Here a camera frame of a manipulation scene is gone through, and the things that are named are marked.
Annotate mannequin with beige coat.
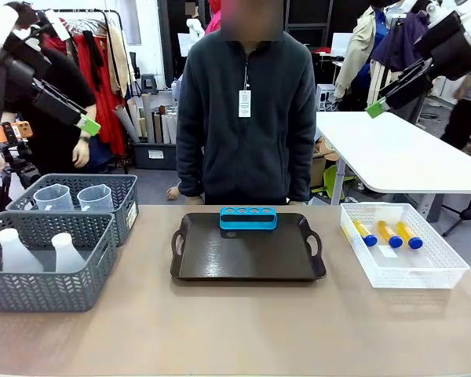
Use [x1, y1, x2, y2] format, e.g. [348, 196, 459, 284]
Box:
[334, 5, 393, 115]

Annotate white hang tag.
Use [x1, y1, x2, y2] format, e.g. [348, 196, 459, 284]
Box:
[238, 90, 252, 119]

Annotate red garments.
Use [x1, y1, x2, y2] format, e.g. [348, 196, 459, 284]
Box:
[42, 33, 127, 156]

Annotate black tripod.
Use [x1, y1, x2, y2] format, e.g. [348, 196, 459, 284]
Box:
[0, 141, 42, 205]

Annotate person's left forearm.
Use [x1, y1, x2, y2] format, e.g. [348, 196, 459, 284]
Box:
[287, 133, 319, 203]

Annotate grey plastic basket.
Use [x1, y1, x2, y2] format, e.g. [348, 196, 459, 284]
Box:
[0, 210, 119, 313]

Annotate grey basket with label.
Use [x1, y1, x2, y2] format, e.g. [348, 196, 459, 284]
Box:
[5, 174, 140, 247]

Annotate hand of person in black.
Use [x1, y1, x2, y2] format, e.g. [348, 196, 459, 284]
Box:
[71, 135, 92, 168]

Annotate dark brown serving tray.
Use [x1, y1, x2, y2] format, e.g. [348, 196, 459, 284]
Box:
[170, 212, 327, 282]

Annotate grey paper roll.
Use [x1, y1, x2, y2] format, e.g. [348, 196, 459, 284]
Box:
[112, 104, 141, 145]

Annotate grey step stool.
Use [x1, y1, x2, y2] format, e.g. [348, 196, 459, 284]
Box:
[141, 74, 159, 95]

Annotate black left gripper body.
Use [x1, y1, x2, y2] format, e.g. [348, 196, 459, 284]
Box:
[2, 30, 51, 93]

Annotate person's right hand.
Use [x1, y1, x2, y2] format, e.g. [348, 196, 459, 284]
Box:
[166, 186, 203, 206]

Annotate blue tube rack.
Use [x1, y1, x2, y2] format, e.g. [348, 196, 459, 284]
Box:
[219, 206, 279, 232]

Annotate clear plastic beaker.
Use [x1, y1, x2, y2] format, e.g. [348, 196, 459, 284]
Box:
[34, 184, 72, 212]
[77, 185, 113, 214]

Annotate mannequin with purple garment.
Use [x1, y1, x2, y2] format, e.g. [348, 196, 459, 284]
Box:
[371, 9, 433, 75]

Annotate orange phone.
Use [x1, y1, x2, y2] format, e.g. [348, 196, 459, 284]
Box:
[0, 120, 35, 145]

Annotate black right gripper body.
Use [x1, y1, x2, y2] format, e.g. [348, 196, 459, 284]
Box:
[414, 11, 471, 82]

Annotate white paper roll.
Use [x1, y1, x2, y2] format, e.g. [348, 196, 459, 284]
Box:
[141, 92, 156, 145]

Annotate black clothing rack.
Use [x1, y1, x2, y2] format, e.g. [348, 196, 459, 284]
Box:
[68, 9, 130, 174]

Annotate white plastic flask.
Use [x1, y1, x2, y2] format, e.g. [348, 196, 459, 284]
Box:
[50, 232, 86, 274]
[0, 228, 44, 274]

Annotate brown paper roll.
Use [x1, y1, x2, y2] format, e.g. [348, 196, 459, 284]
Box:
[152, 105, 167, 145]

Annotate green plastic object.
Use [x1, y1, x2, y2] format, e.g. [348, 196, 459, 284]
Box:
[312, 164, 355, 194]

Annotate person's right forearm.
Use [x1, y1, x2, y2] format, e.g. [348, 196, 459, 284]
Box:
[176, 133, 206, 198]

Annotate person in black shirt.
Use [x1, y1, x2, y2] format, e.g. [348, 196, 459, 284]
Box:
[2, 46, 99, 174]

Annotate white table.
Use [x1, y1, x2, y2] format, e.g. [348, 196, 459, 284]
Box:
[316, 112, 471, 223]

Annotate black stand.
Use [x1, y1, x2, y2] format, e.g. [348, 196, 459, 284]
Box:
[442, 194, 471, 237]

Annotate yellow tube with blue cap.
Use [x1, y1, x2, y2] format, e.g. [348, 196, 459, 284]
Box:
[395, 221, 424, 250]
[377, 220, 404, 249]
[352, 219, 378, 247]

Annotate beige hanging garment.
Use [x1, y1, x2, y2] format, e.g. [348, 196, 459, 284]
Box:
[105, 23, 137, 99]

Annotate person in dark fleece jacket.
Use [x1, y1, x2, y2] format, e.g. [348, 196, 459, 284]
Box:
[176, 0, 319, 207]

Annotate white plastic basket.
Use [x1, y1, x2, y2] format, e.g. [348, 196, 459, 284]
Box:
[340, 202, 471, 290]

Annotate person in grey shirt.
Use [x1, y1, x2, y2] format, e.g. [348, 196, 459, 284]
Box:
[441, 64, 471, 151]

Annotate beige paper roll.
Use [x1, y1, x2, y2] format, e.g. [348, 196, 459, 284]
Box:
[126, 96, 148, 139]

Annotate grey storage bin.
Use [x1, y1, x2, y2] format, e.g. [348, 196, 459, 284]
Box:
[132, 141, 178, 170]

